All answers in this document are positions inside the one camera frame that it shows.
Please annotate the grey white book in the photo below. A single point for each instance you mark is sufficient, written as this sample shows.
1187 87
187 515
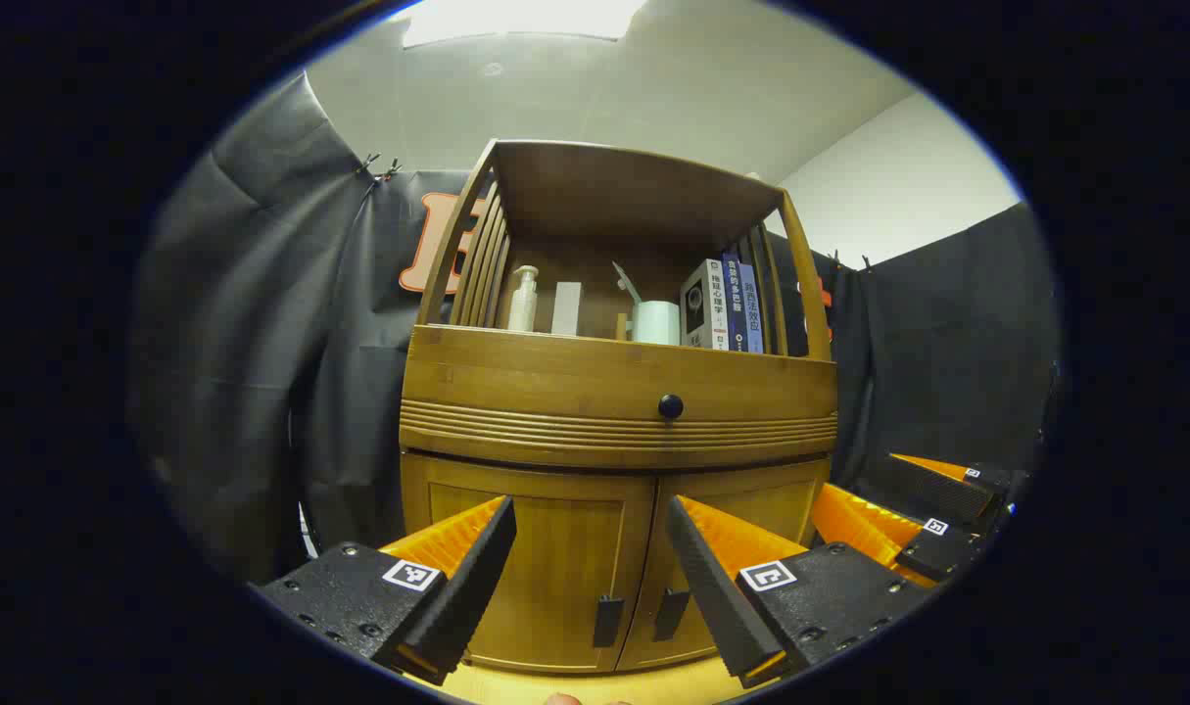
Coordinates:
702 308

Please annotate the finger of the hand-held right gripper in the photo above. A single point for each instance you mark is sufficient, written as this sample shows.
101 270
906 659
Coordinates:
937 490
937 553

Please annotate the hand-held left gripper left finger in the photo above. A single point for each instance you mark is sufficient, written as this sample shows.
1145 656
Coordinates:
477 578

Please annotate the wooden cabinet door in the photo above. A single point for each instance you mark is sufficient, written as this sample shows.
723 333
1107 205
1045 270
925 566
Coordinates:
555 568
781 499

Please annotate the small white box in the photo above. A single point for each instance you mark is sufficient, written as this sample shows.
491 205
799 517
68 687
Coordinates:
566 308

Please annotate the white pump bottle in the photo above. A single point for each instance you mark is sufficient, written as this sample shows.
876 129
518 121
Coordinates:
523 305

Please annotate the black round drawer knob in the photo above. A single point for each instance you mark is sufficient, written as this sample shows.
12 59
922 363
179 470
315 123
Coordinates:
670 406

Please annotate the wooden cabinet drawer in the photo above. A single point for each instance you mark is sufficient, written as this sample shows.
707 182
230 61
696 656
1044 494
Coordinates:
536 377

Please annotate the light blue book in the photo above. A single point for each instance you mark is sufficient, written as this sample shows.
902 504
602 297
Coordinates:
751 308

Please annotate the black backdrop cloth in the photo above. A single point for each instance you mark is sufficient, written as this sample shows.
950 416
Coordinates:
261 343

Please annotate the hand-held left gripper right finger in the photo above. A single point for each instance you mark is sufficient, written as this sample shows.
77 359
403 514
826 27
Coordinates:
712 587

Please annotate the ceiling light panel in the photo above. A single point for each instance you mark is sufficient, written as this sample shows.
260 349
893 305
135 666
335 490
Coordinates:
516 18

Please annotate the dark blue book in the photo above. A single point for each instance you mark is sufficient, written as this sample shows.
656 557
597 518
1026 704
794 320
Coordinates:
735 304

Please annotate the wooden double-door shoe cabinet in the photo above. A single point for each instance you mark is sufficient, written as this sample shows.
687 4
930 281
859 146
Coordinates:
614 186

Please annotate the thin white scoop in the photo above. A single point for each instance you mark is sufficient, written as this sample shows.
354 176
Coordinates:
627 282

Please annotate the small wooden block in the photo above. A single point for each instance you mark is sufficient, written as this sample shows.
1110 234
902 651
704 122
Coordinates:
621 326

